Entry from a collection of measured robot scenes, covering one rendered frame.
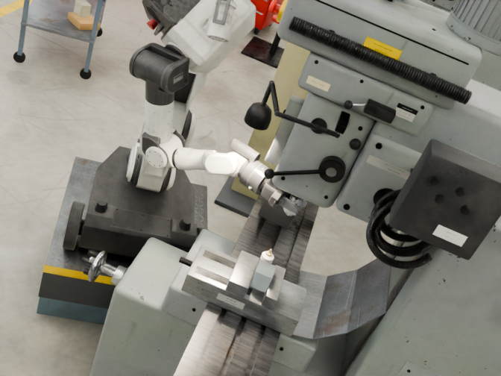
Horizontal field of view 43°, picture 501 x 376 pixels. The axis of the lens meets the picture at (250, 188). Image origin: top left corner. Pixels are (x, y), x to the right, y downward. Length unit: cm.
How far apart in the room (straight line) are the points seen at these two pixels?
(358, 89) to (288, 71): 202
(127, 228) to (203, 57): 93
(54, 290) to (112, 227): 37
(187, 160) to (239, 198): 196
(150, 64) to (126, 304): 78
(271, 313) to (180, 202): 113
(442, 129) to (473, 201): 27
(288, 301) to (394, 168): 52
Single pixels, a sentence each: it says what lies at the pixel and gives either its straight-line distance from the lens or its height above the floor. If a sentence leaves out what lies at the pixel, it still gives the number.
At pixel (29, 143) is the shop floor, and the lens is 400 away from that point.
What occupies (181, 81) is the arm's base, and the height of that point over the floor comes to 140.
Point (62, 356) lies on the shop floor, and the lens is 289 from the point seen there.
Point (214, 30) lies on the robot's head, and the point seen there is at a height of 160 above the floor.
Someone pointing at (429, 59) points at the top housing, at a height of 183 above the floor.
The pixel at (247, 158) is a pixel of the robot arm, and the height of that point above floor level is 128.
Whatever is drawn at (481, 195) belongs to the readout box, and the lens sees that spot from 143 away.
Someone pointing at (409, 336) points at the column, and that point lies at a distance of 186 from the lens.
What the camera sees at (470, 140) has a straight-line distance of 166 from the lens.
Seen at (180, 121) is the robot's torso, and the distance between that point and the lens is 244.
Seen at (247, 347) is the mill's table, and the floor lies 96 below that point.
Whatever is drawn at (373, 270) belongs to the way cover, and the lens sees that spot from 214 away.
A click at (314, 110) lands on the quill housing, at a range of 166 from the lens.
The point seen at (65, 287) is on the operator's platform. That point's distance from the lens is 274.
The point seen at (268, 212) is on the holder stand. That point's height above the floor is 99.
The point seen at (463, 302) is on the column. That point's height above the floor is 131.
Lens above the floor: 227
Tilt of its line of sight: 33 degrees down
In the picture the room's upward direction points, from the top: 22 degrees clockwise
